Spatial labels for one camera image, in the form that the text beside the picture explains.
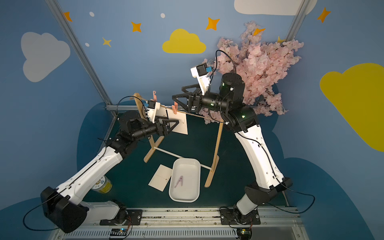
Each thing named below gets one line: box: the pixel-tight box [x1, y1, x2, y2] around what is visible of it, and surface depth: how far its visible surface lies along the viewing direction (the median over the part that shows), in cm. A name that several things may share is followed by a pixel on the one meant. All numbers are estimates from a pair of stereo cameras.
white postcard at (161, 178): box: [148, 164, 173, 192], surface depth 90 cm
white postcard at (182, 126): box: [168, 108, 188, 135], surface depth 67 cm
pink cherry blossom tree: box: [199, 21, 304, 124], surface depth 75 cm
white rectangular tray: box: [168, 157, 201, 203], surface depth 88 cm
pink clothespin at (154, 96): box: [150, 90, 158, 102], surface depth 65 cm
